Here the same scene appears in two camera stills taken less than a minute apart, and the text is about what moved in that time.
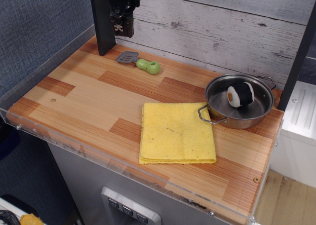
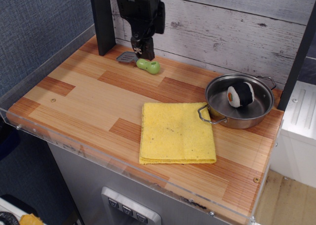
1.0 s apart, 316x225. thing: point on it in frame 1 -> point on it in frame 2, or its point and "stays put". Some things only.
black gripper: x=123 y=2 -> x=144 y=10
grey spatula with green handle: x=151 y=67 stays put
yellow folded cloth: x=176 y=133 stays put
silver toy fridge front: x=106 y=195 stays put
